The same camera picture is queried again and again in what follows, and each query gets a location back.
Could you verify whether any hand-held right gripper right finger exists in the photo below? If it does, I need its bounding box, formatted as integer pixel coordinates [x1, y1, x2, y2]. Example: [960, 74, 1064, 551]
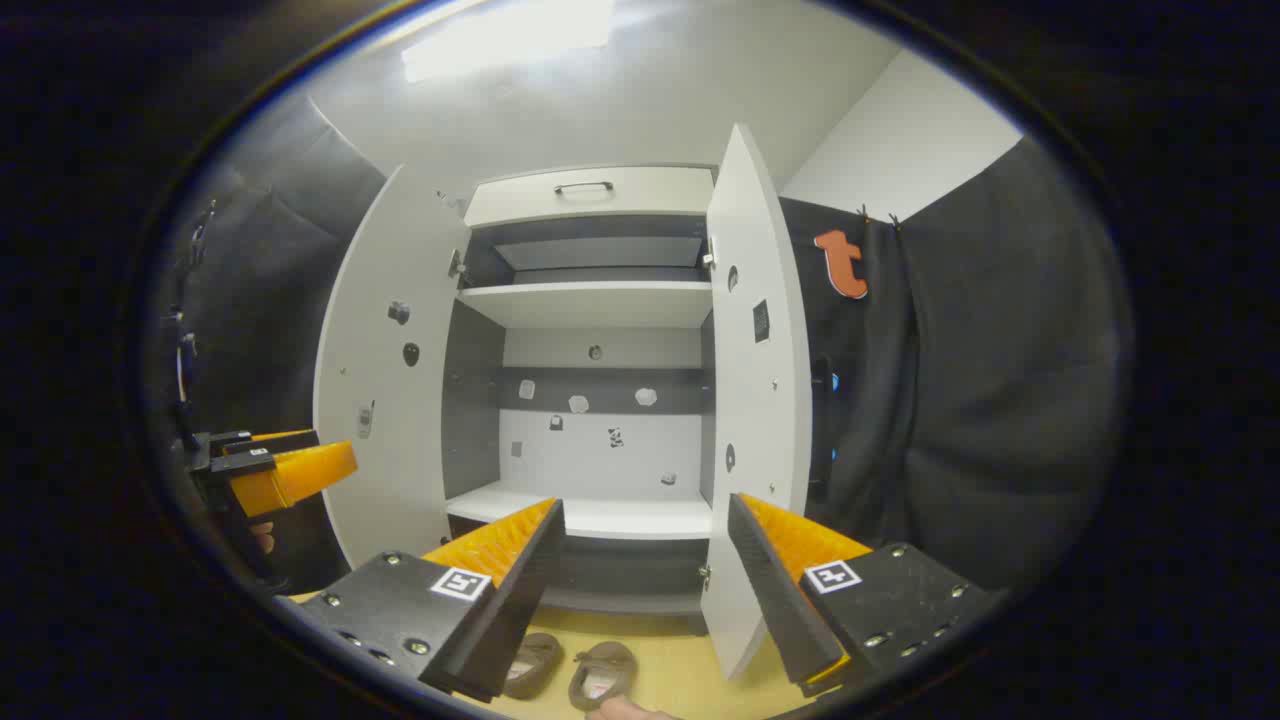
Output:
[725, 492, 1003, 699]

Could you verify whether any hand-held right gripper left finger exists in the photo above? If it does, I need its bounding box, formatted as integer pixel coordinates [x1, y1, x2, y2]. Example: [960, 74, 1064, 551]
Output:
[298, 497, 567, 703]

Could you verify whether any brown fuzzy shoe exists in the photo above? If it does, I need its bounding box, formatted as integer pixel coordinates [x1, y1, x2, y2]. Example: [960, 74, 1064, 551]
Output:
[568, 641, 639, 713]
[500, 632, 564, 701]

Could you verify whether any white shoe cabinet door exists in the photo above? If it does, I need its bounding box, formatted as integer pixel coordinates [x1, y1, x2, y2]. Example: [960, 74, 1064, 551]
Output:
[700, 122, 813, 681]
[313, 165, 471, 569]

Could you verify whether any white gray shoe cabinet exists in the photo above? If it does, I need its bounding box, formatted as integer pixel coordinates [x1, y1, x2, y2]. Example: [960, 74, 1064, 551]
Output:
[443, 165, 717, 616]

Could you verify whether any white cabinet shelf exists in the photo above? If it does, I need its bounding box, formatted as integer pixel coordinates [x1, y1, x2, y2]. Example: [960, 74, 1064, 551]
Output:
[457, 281, 714, 329]
[446, 482, 713, 541]

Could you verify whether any white cabinet drawer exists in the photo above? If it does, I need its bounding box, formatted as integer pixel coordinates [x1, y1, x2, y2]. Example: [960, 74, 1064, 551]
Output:
[463, 167, 717, 228]

